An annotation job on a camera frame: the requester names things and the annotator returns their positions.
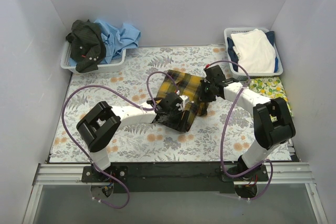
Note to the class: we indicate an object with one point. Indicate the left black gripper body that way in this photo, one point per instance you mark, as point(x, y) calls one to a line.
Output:
point(172, 120)

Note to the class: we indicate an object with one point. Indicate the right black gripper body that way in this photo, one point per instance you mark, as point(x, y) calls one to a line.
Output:
point(206, 96)

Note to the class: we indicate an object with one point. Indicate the yellow plaid flannel shirt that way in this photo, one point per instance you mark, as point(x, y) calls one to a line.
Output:
point(190, 86)

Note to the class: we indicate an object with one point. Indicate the black pinstripe shirt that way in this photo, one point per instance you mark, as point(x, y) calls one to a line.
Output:
point(87, 47)

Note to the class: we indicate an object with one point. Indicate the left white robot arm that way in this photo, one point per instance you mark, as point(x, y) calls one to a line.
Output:
point(100, 124)

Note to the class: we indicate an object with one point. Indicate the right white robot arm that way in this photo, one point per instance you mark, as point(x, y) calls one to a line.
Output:
point(272, 121)

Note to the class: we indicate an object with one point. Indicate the right white laundry basket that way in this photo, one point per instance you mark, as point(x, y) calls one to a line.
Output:
point(255, 50)

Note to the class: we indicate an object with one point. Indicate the white laundry basket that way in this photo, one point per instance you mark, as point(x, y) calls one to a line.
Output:
point(117, 64)
point(255, 50)

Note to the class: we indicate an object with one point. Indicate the navy blue folded shirt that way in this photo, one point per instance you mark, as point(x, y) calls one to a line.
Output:
point(231, 51)

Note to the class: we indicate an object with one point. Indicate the floral table mat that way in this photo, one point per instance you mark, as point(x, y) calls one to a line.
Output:
point(226, 131)

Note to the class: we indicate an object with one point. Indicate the white folded shirt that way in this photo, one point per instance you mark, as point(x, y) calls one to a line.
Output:
point(254, 51)

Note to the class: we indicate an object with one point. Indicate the lemon print cloth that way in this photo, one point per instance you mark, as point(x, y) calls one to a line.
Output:
point(271, 87)

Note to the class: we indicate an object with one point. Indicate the left white laundry basket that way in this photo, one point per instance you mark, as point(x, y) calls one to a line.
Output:
point(117, 64)

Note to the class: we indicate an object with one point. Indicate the light blue shirt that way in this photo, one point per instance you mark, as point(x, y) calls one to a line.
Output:
point(116, 40)

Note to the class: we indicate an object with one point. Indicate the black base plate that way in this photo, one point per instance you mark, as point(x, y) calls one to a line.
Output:
point(172, 177)

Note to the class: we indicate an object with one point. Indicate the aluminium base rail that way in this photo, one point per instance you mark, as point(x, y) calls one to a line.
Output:
point(71, 174)

